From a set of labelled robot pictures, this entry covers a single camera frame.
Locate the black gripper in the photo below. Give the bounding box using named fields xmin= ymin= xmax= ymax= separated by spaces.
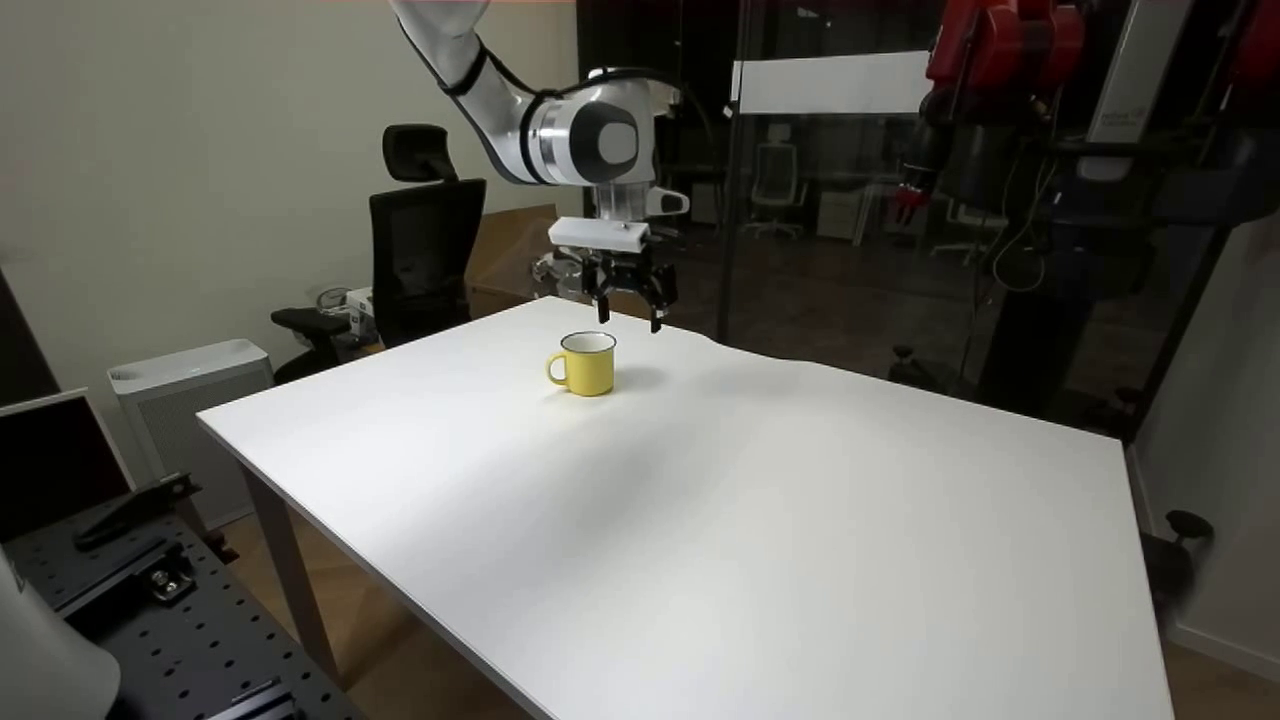
xmin=533 ymin=246 xmax=680 ymax=338

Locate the yellow enamel cup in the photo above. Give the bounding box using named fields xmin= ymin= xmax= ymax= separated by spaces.
xmin=539 ymin=326 xmax=626 ymax=402

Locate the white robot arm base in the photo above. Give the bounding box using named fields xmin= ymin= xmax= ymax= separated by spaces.
xmin=0 ymin=548 xmax=127 ymax=720

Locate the black office chair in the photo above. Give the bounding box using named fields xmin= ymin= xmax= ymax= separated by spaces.
xmin=269 ymin=121 xmax=493 ymax=390

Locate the white board panel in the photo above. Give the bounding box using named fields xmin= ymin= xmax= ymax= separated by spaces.
xmin=728 ymin=48 xmax=936 ymax=121

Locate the wooden table leg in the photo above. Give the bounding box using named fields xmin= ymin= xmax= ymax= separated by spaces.
xmin=246 ymin=461 xmax=342 ymax=687

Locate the red Baxter robot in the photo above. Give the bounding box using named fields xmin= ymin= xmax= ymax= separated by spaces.
xmin=888 ymin=0 xmax=1280 ymax=412

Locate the white air purifier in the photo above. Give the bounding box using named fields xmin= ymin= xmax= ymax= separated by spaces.
xmin=105 ymin=334 xmax=282 ymax=533

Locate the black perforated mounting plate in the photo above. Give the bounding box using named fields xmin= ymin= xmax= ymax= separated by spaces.
xmin=0 ymin=514 xmax=361 ymax=720

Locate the dark monitor screen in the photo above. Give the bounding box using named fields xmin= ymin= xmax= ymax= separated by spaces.
xmin=0 ymin=383 xmax=142 ymax=545

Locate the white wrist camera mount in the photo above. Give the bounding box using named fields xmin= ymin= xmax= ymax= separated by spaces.
xmin=544 ymin=211 xmax=655 ymax=260

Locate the small metal corner bracket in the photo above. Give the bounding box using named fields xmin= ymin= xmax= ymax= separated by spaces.
xmin=142 ymin=558 xmax=202 ymax=607

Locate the long black aluminium rail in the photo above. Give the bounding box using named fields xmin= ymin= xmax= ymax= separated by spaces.
xmin=70 ymin=469 xmax=204 ymax=558

